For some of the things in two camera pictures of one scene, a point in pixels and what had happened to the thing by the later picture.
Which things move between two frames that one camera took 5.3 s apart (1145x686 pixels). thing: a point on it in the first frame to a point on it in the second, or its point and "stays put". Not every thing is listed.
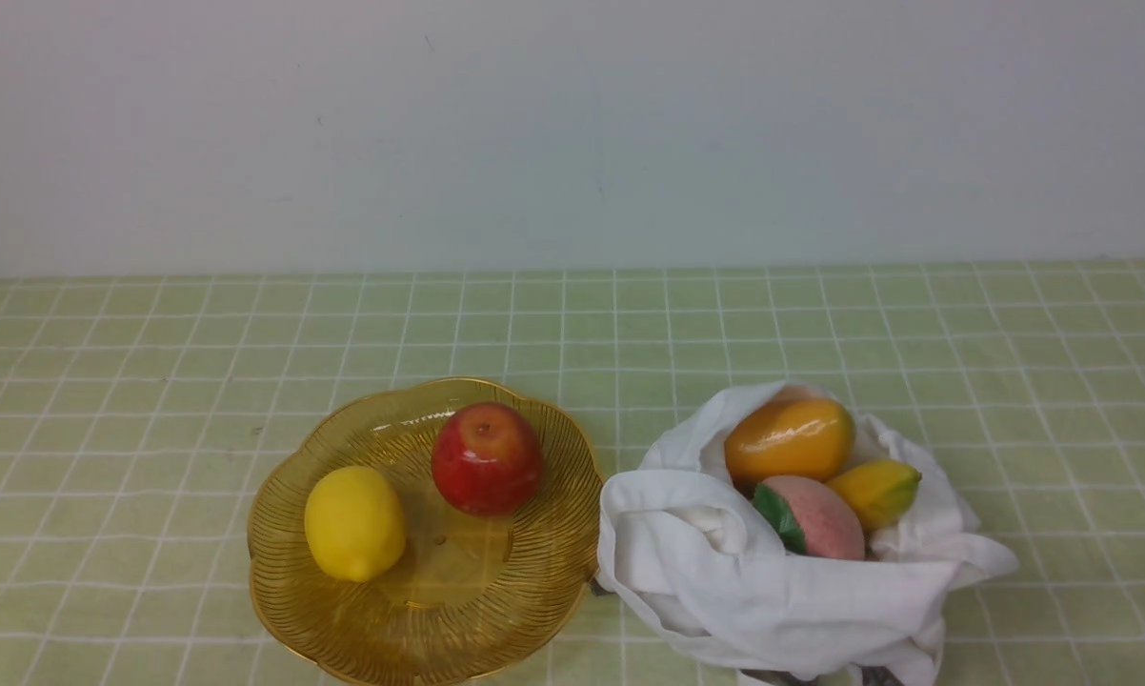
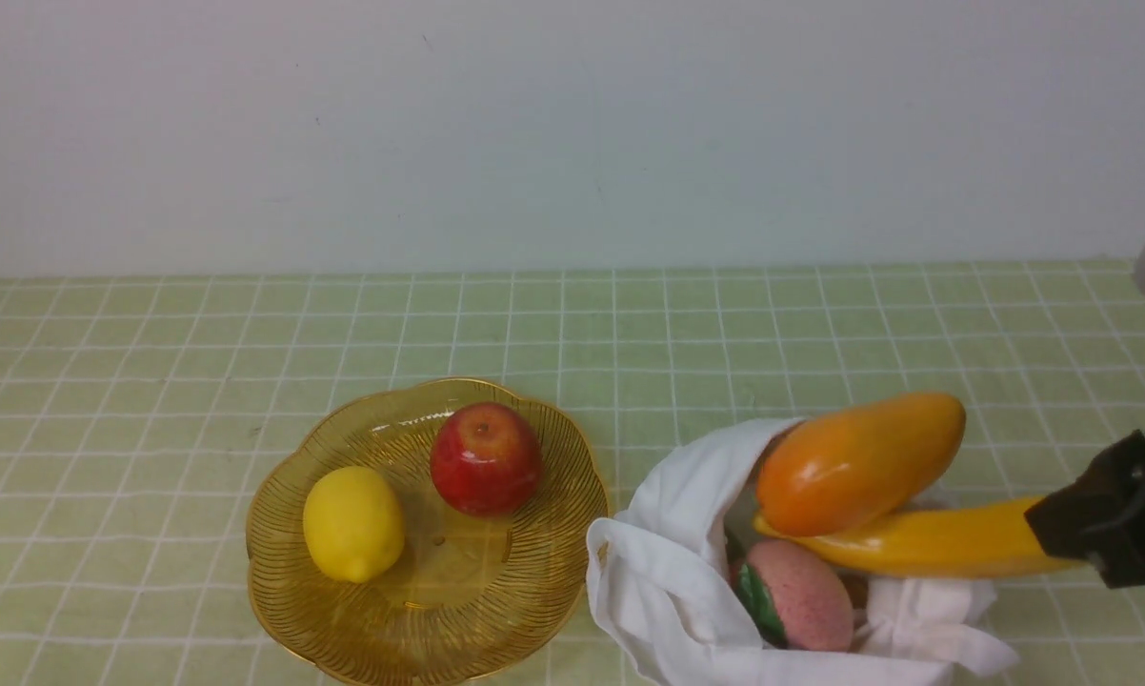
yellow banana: x=880 y=491 to x=981 y=540
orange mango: x=793 y=431 to x=834 y=470
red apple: x=487 y=460 stays put
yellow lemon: x=355 y=522 stays put
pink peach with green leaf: x=811 y=517 to x=795 y=597
